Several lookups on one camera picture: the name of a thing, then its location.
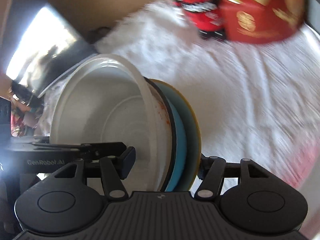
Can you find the red toy helmet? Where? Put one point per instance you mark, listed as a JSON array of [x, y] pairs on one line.
[[200, 7]]

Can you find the white textured cloth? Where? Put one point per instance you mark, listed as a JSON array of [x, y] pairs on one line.
[[237, 100]]

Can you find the curved silver monitor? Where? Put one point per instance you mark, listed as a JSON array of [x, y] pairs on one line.
[[55, 45]]

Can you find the blue enamel bowl black rim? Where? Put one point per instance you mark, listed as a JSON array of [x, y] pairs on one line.
[[178, 140]]

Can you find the colourful clutter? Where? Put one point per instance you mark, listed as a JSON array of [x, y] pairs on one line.
[[23, 110]]

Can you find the white paper bowl orange label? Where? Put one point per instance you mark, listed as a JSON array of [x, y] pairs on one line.
[[105, 120]]

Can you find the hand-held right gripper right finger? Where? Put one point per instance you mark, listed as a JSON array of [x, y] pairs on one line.
[[205, 168]]

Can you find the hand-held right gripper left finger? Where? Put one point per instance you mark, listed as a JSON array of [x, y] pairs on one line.
[[128, 161]]

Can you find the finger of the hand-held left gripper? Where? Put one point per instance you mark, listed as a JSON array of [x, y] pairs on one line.
[[100, 148]]

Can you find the red gift box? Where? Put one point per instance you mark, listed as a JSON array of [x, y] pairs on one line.
[[260, 12]]

